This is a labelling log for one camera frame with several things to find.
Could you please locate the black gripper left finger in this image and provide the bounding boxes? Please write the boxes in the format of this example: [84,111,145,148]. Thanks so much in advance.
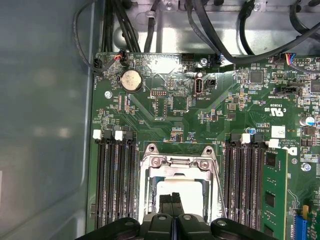
[84,193,176,240]

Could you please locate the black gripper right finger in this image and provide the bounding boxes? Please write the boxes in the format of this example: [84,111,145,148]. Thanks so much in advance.
[172,192,273,240]

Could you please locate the silver square CPU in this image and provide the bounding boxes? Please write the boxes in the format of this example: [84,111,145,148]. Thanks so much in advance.
[154,178,205,216]

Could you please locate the metal socket cover frame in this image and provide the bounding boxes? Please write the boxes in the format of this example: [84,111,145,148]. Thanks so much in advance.
[148,154,216,218]

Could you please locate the thin metal locking lever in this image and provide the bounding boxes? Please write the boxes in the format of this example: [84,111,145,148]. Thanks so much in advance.
[211,158,229,219]

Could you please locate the metal CPU socket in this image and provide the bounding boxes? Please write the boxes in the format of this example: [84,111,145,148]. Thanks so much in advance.
[136,143,221,221]

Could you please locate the blue expansion slot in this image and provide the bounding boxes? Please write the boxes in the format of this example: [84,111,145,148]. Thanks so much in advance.
[293,213,307,240]

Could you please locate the green motherboard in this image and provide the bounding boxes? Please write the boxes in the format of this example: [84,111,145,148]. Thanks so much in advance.
[86,51,320,240]

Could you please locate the green RAM stick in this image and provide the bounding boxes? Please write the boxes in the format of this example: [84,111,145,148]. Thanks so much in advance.
[261,149,289,235]

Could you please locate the internal USB port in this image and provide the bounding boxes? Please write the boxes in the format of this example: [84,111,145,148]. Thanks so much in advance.
[193,76,205,97]

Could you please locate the silver coin battery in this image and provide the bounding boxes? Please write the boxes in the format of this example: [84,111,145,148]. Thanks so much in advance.
[120,69,143,94]

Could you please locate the small black square chip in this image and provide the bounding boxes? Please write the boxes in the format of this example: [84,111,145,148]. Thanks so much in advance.
[249,70,264,84]

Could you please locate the black open PC case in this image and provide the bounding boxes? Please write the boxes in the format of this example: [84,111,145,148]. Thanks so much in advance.
[0,0,320,240]

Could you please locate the connector with coloured wires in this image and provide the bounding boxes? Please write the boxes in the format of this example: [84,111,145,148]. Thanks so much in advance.
[115,48,128,67]

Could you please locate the thick black wire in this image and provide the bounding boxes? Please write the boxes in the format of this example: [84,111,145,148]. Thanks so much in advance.
[224,22,320,65]

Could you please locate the black wire with clip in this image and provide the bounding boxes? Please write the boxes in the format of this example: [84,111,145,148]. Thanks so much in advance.
[143,0,163,53]

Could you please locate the black power wire bundle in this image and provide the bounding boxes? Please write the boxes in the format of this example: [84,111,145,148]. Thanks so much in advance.
[101,0,142,54]

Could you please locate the black looped wire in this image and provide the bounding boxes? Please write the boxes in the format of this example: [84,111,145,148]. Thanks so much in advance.
[238,0,258,56]

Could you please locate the flat black wire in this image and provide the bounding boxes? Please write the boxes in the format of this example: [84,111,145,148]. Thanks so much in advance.
[186,0,236,66]

